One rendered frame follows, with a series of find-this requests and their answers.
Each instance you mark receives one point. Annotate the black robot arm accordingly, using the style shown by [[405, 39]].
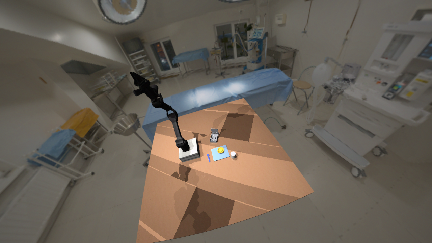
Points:
[[173, 117]]

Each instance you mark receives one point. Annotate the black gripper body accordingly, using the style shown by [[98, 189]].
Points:
[[145, 86]]

